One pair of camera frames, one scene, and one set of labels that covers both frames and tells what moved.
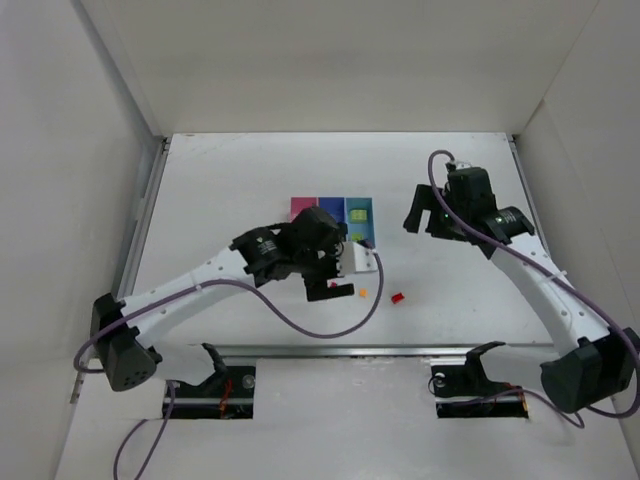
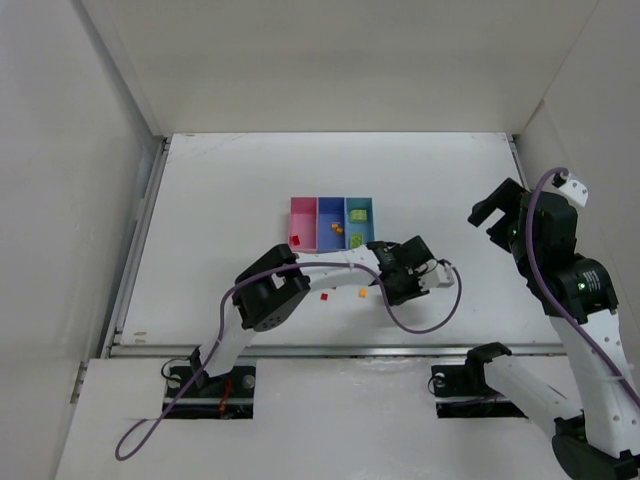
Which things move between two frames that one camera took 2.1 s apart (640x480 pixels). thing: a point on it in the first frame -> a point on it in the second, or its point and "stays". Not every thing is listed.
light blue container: x=360 y=219 stays
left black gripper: x=317 y=275 -> x=398 y=288
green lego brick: x=359 y=215 stays
